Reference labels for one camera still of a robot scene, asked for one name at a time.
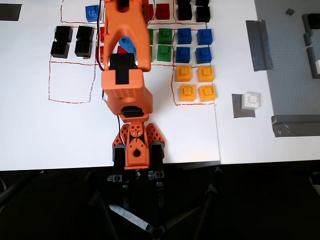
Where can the grey black table clamp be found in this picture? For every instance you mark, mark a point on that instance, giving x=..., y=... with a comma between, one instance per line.
x=118, y=157
x=157, y=160

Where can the crumpled grey duct tape strip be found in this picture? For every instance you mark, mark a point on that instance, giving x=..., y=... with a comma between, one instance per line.
x=295, y=126

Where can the black brick stack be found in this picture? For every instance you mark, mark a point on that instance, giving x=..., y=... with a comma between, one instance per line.
x=314, y=22

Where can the white toy brick block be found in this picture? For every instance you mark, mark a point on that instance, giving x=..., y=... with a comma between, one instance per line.
x=250, y=100

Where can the blue toy brick block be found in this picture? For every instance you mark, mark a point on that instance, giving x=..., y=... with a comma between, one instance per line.
x=203, y=55
x=92, y=13
x=204, y=37
x=183, y=55
x=184, y=36

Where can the green toy brick block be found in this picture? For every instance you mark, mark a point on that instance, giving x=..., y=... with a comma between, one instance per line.
x=151, y=53
x=164, y=53
x=150, y=36
x=165, y=36

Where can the black tape patch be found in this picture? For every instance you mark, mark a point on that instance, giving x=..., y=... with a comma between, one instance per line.
x=10, y=12

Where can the L-shaped grey brick wall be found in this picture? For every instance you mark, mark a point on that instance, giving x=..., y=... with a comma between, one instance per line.
x=305, y=22

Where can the short grey brick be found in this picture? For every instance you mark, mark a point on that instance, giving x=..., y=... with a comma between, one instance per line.
x=308, y=39

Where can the black metal bar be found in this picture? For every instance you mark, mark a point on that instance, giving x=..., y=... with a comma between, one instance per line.
x=12, y=190

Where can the white brick stack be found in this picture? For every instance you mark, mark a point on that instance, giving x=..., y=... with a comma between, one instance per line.
x=318, y=67

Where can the straight grey brick wall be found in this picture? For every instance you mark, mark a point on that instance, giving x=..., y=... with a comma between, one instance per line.
x=312, y=62

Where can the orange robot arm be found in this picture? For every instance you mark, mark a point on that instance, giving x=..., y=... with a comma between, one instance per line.
x=125, y=95

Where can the black camera tripod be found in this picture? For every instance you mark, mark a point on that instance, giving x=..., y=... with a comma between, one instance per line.
x=130, y=217

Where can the grey tape square marker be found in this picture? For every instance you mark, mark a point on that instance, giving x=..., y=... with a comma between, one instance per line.
x=237, y=111

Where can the grey studded baseplate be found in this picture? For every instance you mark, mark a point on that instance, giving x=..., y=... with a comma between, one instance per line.
x=287, y=75

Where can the long grey duct tape strip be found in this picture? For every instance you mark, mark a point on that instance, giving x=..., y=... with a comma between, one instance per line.
x=258, y=45

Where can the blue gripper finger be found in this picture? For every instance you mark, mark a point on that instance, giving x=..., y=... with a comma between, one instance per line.
x=127, y=45

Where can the red toy brick block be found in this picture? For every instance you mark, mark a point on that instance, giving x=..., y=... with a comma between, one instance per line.
x=151, y=11
x=101, y=33
x=122, y=50
x=163, y=11
x=100, y=55

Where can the black toy brick block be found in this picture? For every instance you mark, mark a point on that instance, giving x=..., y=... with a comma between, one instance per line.
x=60, y=50
x=202, y=2
x=184, y=2
x=83, y=48
x=185, y=12
x=84, y=33
x=203, y=14
x=63, y=33

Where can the yellow toy brick block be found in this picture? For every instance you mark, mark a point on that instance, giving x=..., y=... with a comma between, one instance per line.
x=187, y=93
x=206, y=93
x=184, y=73
x=205, y=74

